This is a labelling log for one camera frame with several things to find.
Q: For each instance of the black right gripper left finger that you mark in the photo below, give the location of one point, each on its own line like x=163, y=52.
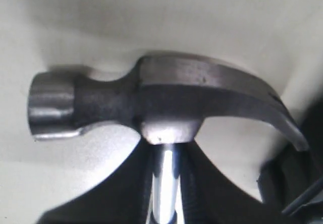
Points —
x=123, y=197

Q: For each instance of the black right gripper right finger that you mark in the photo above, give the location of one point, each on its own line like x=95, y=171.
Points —
x=209, y=197

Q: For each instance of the steel claw hammer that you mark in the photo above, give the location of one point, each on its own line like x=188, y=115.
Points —
x=165, y=98

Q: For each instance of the black plastic tool case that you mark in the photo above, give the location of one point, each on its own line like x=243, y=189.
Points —
x=292, y=181

